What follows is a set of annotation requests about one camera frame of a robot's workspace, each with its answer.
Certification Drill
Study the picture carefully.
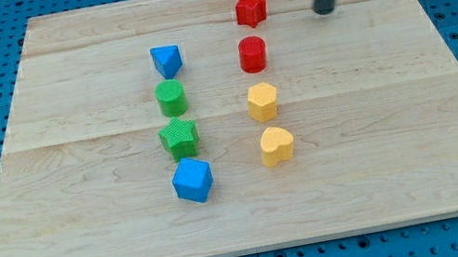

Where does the blue triangle block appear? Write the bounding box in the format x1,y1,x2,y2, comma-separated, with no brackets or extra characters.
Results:
150,45,182,79

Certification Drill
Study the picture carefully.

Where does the yellow hexagon block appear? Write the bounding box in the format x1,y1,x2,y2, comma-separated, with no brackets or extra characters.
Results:
247,82,277,122

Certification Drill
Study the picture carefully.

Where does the green star block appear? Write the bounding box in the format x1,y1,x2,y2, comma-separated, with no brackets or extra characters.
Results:
158,117,199,162

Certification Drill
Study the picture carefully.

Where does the yellow heart block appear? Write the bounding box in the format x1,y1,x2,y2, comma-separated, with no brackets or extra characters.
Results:
260,127,294,168

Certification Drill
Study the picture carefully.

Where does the blue cube block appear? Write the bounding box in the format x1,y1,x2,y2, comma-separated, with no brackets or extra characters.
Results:
172,157,213,203

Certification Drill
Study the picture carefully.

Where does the green cylinder block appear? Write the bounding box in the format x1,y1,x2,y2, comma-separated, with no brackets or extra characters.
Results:
155,79,188,117

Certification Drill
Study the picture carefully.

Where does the light wooden board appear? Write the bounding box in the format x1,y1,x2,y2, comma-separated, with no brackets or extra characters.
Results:
0,0,458,257

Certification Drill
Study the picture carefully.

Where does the red cylinder block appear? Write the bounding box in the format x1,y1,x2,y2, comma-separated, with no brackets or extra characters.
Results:
238,36,267,74

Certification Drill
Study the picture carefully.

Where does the red star block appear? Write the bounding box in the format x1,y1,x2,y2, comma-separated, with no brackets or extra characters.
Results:
235,0,267,28

